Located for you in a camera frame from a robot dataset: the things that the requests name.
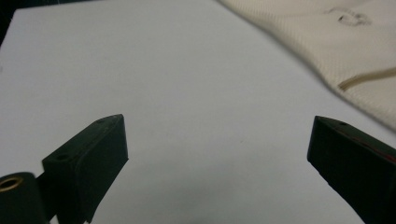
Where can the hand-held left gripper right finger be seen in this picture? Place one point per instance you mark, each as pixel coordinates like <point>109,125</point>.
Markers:
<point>358,165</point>

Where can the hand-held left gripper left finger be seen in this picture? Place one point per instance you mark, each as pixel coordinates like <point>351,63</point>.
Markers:
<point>90,158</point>

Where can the cream knitted garment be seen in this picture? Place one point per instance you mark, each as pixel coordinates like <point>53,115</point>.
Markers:
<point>339,46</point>

